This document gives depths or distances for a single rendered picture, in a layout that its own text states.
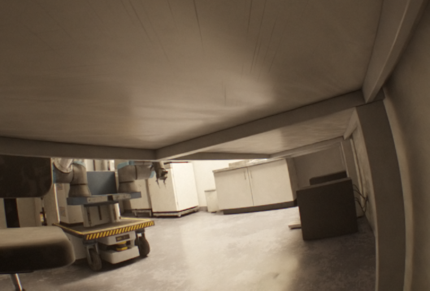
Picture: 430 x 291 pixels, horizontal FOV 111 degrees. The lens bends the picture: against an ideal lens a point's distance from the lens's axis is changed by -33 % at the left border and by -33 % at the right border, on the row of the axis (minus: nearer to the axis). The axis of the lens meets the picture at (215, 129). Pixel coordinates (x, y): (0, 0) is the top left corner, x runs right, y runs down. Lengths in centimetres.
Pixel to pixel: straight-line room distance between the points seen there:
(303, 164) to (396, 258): 316
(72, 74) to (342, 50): 37
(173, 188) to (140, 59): 378
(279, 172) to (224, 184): 90
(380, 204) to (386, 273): 20
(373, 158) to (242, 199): 294
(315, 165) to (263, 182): 94
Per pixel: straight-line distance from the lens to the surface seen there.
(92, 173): 199
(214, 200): 402
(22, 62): 28
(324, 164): 366
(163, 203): 421
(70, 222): 211
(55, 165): 166
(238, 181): 339
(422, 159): 52
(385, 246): 65
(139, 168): 202
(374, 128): 59
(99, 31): 22
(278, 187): 319
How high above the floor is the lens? 59
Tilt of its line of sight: 13 degrees up
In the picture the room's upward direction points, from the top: 10 degrees counter-clockwise
